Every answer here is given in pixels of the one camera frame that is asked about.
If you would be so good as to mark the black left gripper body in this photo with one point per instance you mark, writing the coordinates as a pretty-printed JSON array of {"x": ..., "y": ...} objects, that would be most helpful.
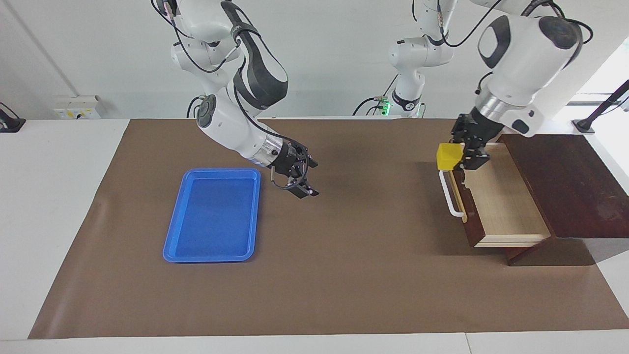
[{"x": 476, "y": 130}]

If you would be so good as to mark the dark wooden drawer cabinet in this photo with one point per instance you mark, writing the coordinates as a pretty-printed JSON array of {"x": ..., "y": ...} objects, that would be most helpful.
[{"x": 565, "y": 187}]

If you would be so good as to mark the black angled stand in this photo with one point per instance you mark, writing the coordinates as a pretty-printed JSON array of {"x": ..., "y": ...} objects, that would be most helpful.
[{"x": 602, "y": 107}]

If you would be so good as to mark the yellow block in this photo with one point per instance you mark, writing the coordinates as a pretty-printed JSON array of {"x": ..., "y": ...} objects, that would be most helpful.
[{"x": 448, "y": 157}]

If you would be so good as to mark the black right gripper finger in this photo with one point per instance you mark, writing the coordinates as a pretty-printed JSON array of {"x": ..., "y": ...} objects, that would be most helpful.
[
  {"x": 312, "y": 162},
  {"x": 304, "y": 191}
]

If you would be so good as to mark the black clamp mount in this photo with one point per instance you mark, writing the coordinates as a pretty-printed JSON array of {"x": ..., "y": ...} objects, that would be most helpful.
[{"x": 11, "y": 124}]

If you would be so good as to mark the blue plastic tray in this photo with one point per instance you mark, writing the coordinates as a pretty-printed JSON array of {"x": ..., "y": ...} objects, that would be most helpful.
[{"x": 214, "y": 216}]

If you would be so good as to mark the white wall outlet box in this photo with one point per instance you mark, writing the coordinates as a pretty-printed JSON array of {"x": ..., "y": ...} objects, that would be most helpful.
[{"x": 76, "y": 107}]

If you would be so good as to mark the brown table mat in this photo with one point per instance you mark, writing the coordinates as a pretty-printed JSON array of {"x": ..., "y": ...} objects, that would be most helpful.
[{"x": 344, "y": 275}]

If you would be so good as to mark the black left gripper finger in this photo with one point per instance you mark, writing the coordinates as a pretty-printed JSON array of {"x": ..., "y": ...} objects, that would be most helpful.
[
  {"x": 466, "y": 157},
  {"x": 477, "y": 161}
]

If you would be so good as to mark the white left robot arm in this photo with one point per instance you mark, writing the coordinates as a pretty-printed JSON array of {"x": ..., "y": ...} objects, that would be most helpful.
[{"x": 521, "y": 64}]

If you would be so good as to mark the wooden drawer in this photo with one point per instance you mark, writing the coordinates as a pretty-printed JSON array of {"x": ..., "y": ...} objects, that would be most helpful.
[{"x": 506, "y": 206}]

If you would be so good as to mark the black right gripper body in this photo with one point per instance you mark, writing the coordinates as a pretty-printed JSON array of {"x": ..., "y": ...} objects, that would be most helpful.
[{"x": 290, "y": 160}]

